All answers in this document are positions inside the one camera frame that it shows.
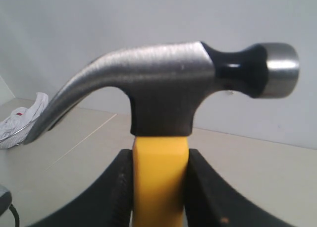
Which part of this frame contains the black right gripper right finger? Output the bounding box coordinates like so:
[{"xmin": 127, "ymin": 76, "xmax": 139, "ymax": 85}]
[{"xmin": 184, "ymin": 149, "xmax": 289, "ymax": 227}]

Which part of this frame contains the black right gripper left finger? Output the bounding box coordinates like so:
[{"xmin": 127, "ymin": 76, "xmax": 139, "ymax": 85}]
[{"xmin": 32, "ymin": 149, "xmax": 133, "ymax": 227}]

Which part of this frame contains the yellow black claw hammer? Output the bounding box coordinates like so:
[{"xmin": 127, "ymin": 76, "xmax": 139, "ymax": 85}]
[{"xmin": 24, "ymin": 41, "xmax": 300, "ymax": 227}]

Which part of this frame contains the dark object at edge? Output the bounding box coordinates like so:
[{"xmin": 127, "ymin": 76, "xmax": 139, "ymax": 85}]
[{"xmin": 0, "ymin": 185, "xmax": 20, "ymax": 227}]

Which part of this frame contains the white crumpled cloth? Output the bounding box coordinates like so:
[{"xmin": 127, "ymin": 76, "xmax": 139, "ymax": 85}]
[{"xmin": 0, "ymin": 92, "xmax": 49, "ymax": 150}]

